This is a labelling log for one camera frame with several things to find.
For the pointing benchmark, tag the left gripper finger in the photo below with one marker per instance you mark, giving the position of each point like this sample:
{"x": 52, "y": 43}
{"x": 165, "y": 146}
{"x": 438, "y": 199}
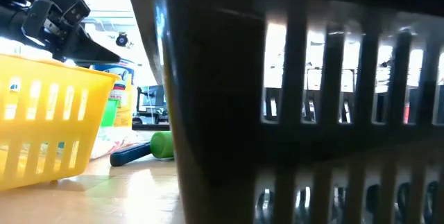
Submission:
{"x": 92, "y": 64}
{"x": 86, "y": 50}

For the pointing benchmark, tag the teal toothbrush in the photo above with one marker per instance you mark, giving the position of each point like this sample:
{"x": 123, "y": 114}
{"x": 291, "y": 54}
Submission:
{"x": 61, "y": 145}

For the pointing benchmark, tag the dark blue toothbrush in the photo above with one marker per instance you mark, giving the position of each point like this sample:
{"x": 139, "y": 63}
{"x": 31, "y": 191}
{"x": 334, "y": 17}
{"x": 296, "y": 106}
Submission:
{"x": 128, "y": 154}

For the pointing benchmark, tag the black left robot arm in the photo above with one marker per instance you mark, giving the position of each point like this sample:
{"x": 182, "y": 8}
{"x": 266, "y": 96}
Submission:
{"x": 14, "y": 19}

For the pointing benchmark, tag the Lysol wipes canister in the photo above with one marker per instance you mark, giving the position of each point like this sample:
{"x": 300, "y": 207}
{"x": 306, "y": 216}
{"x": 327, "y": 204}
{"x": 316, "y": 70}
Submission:
{"x": 123, "y": 78}

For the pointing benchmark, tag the white tube light fixture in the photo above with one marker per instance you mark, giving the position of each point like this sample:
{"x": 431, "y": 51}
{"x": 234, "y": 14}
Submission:
{"x": 114, "y": 13}

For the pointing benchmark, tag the green plastic basket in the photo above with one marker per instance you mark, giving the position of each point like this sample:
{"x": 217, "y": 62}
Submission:
{"x": 110, "y": 113}

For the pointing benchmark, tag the black computer monitor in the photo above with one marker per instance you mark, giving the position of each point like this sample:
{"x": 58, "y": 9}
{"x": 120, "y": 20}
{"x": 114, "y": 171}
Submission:
{"x": 152, "y": 95}

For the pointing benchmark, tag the yellow plastic slotted basket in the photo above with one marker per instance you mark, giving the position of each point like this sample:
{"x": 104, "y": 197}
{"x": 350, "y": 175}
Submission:
{"x": 52, "y": 130}

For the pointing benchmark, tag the clear wrapped patterned white packet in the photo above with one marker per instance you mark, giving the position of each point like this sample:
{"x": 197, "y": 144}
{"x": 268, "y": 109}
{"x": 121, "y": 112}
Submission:
{"x": 111, "y": 142}

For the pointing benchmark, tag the black plastic slotted basket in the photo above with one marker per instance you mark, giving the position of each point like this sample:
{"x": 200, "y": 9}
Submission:
{"x": 222, "y": 95}

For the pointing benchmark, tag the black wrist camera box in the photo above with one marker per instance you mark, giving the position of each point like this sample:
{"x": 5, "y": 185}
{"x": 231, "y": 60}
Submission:
{"x": 71, "y": 7}

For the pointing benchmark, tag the black round camera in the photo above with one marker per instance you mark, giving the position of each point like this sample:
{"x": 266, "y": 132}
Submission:
{"x": 121, "y": 40}

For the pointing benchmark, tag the black table edge rail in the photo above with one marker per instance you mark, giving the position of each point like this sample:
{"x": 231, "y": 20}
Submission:
{"x": 149, "y": 126}

